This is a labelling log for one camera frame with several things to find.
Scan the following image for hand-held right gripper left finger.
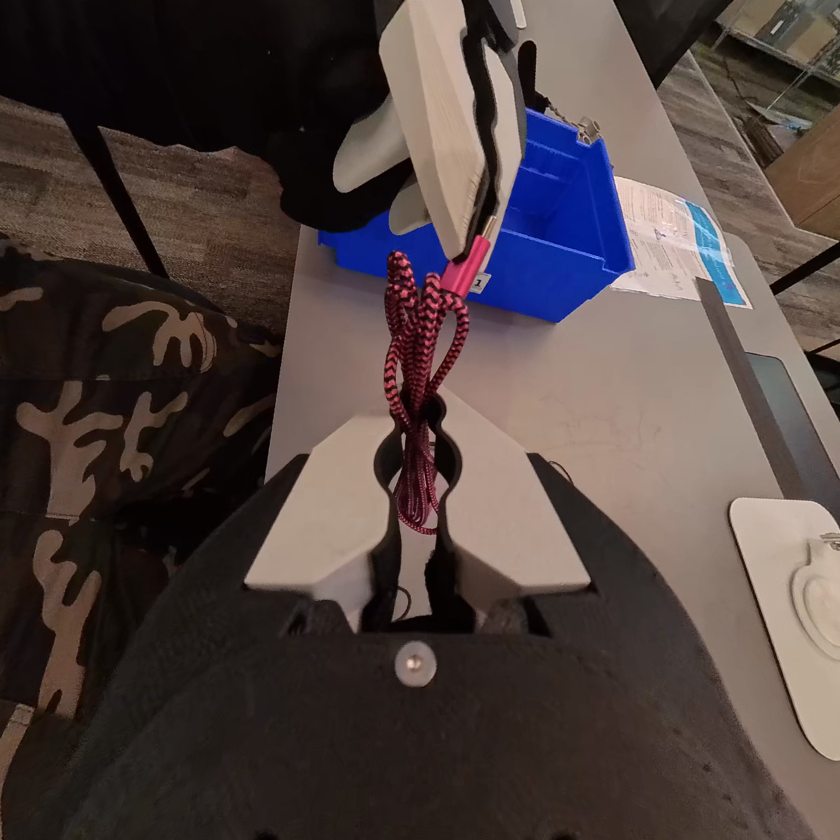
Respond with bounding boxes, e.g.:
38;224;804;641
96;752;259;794
244;413;403;632

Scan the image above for grey plastic bracket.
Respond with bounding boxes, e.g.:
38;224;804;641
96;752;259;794
543;105;603;144

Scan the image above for black sign easel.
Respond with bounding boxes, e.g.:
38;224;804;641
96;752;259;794
66;118;168;277

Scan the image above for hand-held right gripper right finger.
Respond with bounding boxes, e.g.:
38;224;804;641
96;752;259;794
430;386;592;630

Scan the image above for printed paper sheet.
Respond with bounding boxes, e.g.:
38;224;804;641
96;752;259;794
610;176;752;309

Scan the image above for blue divided plastic bin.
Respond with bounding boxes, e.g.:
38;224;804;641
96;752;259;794
318;108;636;324

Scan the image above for white adjustable stand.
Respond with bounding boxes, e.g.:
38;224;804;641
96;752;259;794
730;497;840;762

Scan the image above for camouflage trousers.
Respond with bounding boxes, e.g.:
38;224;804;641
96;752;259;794
0;233;284;788

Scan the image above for large cardboard box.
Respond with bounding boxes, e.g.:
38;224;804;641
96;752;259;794
764;121;840;240

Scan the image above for pink braided usb-c cable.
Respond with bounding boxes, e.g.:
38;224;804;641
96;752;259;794
382;215;497;537

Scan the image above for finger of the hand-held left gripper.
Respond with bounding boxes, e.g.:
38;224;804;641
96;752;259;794
379;0;500;262
482;0;529;229

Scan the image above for person's left hand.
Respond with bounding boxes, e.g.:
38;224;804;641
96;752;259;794
279;91;396;234

